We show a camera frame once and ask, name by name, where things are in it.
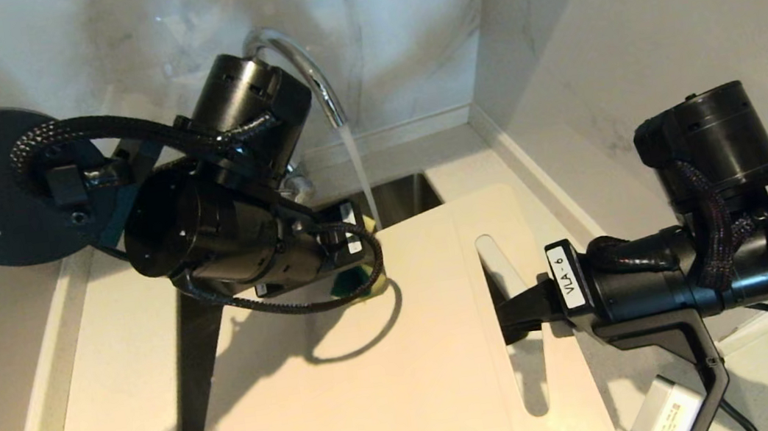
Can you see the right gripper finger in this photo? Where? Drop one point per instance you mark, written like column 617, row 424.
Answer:
column 519, row 310

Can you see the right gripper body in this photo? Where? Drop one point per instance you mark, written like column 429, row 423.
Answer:
column 638, row 286

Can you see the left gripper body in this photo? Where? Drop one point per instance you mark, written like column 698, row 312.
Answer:
column 285, row 254

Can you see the yellow green sponge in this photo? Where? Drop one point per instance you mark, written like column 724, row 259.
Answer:
column 373, row 287

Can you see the white plastic cutting board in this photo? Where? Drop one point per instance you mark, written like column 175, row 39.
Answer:
column 378, row 394

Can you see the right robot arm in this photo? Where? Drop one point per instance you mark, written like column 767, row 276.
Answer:
column 714, row 127

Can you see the chrome curved faucet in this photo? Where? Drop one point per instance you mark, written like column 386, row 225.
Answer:
column 314, row 76

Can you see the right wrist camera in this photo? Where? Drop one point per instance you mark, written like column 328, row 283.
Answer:
column 667, row 419

